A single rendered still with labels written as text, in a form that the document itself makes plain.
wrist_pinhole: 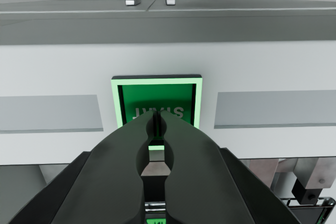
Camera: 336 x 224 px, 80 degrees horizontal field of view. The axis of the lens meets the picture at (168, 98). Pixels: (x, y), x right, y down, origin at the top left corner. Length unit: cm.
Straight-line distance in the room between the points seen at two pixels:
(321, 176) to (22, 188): 35
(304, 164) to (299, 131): 15
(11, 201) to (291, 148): 26
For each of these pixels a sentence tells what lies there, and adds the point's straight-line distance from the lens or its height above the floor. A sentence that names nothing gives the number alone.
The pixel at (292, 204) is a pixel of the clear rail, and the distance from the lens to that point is 37.
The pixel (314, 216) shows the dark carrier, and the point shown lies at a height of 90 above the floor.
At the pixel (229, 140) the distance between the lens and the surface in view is 16.
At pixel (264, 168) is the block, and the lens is 28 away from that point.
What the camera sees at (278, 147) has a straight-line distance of 18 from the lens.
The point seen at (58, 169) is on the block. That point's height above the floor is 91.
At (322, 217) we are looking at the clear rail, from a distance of 42.
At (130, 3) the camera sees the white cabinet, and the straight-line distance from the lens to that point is 46.
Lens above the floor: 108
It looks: 63 degrees down
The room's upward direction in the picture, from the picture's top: 177 degrees clockwise
